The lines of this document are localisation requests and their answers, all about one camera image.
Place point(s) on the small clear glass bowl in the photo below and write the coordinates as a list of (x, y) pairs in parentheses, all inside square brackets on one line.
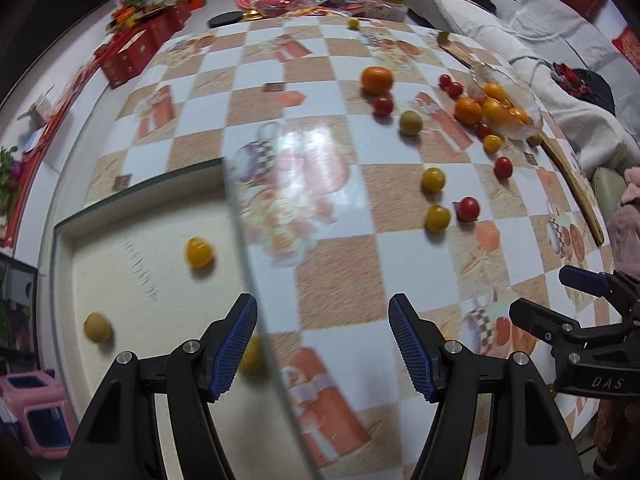
[(520, 132)]

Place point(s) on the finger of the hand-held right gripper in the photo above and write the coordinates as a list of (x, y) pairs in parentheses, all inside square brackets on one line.
[(532, 316), (582, 280)]

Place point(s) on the red cherry tomato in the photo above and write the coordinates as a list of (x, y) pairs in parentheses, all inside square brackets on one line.
[(454, 89), (483, 130), (469, 208), (503, 167), (383, 106), (444, 80)]

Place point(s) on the orange mandarin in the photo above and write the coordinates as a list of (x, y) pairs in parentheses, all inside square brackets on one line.
[(467, 110), (376, 80)]

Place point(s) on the grey white sofa blanket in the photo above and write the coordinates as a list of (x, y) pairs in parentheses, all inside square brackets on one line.
[(525, 45)]

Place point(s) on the red gift box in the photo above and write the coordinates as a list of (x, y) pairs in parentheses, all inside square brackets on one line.
[(169, 22), (127, 55)]

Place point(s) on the black round lid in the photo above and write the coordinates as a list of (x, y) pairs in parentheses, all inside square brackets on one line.
[(223, 19)]

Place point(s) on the pink plush toy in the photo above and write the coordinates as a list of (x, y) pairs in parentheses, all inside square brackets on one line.
[(625, 220)]

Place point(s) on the pink pet carrier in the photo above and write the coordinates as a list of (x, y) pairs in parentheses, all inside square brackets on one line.
[(35, 410)]

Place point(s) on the large clear glass dish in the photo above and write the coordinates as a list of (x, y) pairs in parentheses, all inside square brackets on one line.
[(165, 280)]

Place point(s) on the orange kumquat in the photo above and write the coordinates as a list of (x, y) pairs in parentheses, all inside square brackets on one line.
[(495, 112), (519, 117), (495, 91)]

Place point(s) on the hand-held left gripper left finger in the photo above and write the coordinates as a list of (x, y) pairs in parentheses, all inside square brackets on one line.
[(234, 355)]

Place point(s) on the green potted plant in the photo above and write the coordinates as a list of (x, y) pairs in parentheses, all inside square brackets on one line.
[(7, 172)]

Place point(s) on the green olive fruit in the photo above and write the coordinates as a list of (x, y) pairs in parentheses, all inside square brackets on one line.
[(97, 327), (410, 122), (534, 139)]

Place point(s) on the jar with yellow lid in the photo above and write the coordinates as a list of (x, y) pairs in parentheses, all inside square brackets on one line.
[(386, 5)]

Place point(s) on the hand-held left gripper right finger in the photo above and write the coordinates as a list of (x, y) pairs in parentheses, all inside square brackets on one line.
[(411, 352)]

